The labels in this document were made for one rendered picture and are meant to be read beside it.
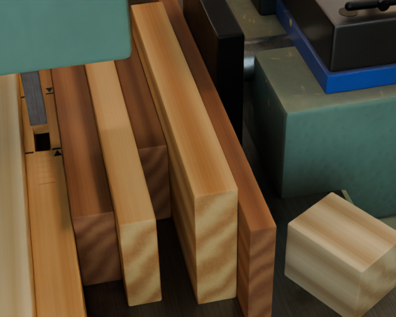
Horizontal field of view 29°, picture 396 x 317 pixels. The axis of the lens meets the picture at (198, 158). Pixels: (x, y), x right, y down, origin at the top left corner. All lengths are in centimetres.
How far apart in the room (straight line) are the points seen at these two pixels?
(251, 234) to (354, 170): 13
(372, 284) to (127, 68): 19
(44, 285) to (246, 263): 9
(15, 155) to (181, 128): 9
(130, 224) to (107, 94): 10
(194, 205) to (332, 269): 7
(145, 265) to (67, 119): 10
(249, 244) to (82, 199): 9
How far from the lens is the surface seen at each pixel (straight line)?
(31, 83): 40
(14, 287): 33
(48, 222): 37
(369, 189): 45
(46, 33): 35
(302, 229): 36
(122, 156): 38
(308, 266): 37
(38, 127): 43
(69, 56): 36
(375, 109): 41
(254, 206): 33
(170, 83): 40
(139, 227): 34
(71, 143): 40
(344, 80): 41
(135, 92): 43
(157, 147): 39
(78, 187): 37
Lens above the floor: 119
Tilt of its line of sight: 39 degrees down
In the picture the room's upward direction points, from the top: 2 degrees counter-clockwise
